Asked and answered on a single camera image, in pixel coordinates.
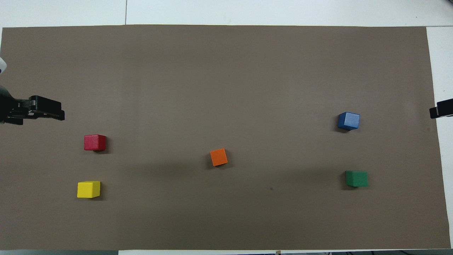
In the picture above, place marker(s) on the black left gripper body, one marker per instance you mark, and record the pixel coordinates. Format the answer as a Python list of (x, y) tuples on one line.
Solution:
[(5, 106)]

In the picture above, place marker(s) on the red wooden block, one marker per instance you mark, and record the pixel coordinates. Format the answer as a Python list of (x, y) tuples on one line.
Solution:
[(95, 142)]

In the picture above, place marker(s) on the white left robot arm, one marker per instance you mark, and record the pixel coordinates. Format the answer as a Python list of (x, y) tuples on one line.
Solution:
[(2, 65)]

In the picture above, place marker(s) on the yellow wooden block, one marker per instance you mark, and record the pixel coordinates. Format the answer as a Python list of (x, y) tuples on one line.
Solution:
[(88, 189)]

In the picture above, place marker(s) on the blue wooden block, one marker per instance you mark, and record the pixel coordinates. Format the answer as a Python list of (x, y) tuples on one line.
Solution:
[(349, 120)]

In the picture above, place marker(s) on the green wooden block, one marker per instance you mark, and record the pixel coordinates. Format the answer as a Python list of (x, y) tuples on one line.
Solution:
[(356, 179)]

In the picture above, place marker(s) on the orange wooden block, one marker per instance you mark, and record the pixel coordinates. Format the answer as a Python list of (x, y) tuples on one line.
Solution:
[(218, 157)]

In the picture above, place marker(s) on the brown paper table mat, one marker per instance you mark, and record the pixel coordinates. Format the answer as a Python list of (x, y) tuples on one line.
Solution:
[(226, 88)]

